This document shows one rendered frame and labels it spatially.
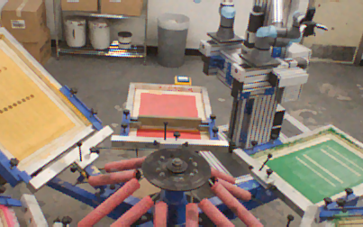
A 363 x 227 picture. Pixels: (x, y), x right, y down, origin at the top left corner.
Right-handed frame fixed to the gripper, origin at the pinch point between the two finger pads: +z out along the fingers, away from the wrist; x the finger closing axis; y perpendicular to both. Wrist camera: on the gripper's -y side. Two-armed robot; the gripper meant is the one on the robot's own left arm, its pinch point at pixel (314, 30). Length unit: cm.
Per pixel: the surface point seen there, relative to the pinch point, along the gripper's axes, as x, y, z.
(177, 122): 82, 54, 3
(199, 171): 74, 27, 88
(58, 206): 182, 144, -28
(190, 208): 79, 32, 105
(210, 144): 64, 55, 28
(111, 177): 114, 34, 79
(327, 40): -152, 154, -371
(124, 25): 151, 109, -366
